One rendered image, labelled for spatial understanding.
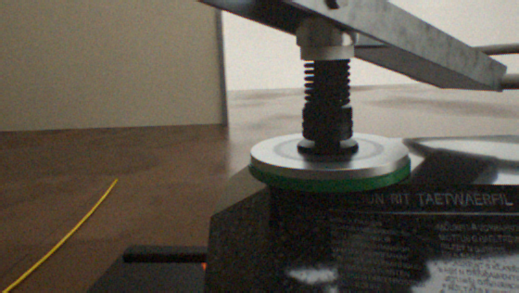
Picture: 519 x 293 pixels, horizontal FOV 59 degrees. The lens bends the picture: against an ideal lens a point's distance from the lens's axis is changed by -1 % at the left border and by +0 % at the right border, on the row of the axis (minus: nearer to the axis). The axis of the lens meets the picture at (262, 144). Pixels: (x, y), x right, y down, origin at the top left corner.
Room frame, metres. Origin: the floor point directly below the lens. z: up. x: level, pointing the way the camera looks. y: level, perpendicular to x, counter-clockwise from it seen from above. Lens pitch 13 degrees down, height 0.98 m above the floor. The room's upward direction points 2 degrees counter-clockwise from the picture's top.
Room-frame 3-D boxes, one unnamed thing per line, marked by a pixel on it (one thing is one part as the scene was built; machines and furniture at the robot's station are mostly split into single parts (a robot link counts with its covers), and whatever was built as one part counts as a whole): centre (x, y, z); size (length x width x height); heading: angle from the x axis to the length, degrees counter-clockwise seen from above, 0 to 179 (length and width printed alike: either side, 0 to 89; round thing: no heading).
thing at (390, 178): (0.61, -0.09, 0.82); 0.22 x 0.22 x 0.04
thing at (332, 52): (0.61, -0.09, 0.97); 0.07 x 0.07 x 0.04
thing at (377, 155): (0.61, -0.09, 0.82); 0.21 x 0.21 x 0.01
